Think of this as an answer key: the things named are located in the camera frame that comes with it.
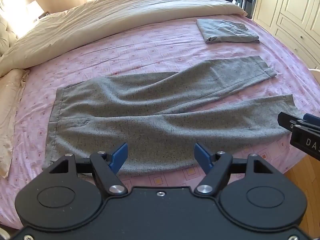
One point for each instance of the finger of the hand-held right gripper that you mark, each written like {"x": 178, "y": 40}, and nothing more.
{"x": 290, "y": 120}

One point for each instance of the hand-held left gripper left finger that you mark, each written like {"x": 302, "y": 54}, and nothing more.
{"x": 119, "y": 156}

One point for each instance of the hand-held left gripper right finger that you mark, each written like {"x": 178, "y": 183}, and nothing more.
{"x": 203, "y": 156}

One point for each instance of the grey speckled pants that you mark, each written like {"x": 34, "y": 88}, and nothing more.
{"x": 160, "y": 115}

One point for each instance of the folded grey pants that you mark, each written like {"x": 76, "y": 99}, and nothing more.
{"x": 226, "y": 31}

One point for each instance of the cream wardrobe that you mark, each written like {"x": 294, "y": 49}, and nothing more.
{"x": 290, "y": 12}

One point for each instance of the pink patterned bed sheet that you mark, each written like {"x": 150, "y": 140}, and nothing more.
{"x": 155, "y": 47}

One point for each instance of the cream pillow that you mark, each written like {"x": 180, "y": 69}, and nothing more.
{"x": 10, "y": 115}

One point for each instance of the cream duvet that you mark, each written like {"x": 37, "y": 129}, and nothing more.
{"x": 100, "y": 22}

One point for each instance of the white lamp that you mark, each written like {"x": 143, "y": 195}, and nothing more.
{"x": 33, "y": 8}

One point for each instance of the tufted cream headboard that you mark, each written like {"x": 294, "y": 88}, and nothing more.
{"x": 6, "y": 27}

